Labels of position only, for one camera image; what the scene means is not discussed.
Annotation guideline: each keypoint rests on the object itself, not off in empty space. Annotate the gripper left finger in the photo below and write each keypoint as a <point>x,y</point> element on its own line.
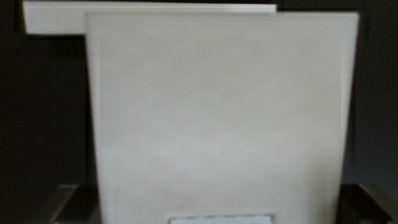
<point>72,206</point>

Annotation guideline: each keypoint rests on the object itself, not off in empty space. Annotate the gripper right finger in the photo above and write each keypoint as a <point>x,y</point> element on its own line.
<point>368,206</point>

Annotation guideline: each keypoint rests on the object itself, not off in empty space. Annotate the white cabinet top block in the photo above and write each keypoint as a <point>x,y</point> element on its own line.
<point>221,95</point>

